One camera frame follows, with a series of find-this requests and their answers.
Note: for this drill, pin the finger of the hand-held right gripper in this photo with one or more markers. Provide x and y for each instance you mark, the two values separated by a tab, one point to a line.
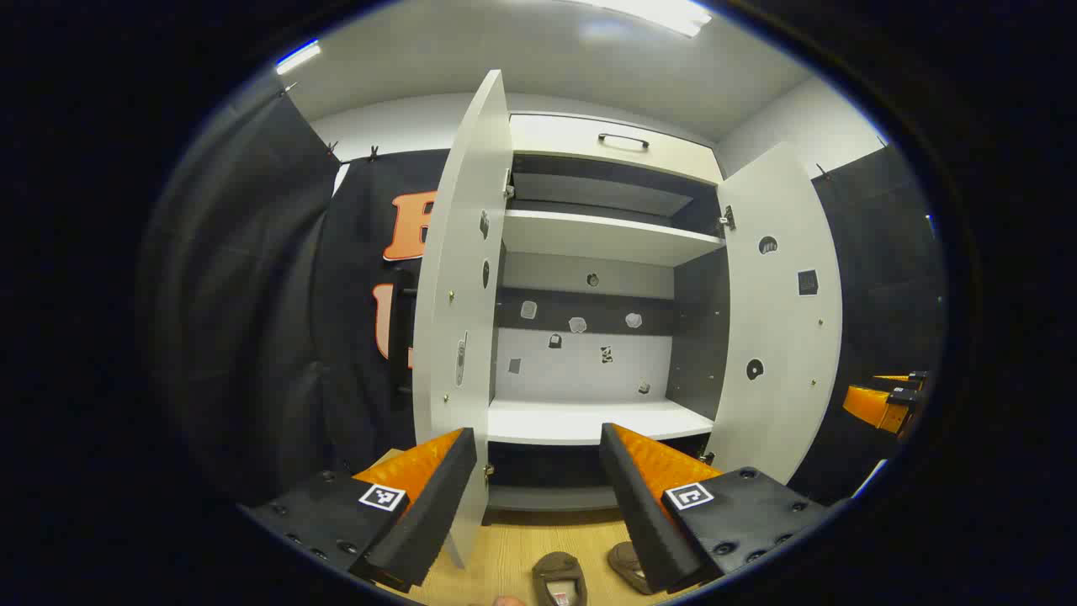
871	404
909	379

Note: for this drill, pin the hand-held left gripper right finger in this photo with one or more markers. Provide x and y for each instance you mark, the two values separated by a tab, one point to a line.
635	505

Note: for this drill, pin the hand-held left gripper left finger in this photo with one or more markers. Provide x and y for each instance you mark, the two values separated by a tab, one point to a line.
433	505

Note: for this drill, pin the brown fuzzy shoe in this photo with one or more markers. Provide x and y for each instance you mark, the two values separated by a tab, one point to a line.
627	566
557	576

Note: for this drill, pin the white shoe cabinet door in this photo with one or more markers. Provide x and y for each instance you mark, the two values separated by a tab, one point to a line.
791	412
446	252

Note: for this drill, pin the white shoe cabinet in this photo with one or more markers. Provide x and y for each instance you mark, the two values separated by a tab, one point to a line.
580	370

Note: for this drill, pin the white cabinet shelf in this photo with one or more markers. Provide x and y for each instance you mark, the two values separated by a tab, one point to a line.
606	240

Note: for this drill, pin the white cabinet drawer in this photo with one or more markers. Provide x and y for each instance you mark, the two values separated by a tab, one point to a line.
572	139

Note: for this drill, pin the black backdrop cloth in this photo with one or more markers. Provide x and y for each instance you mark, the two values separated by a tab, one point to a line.
244	295

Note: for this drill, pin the long ceiling light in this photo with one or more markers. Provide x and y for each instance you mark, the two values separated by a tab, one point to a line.
299	57
656	13

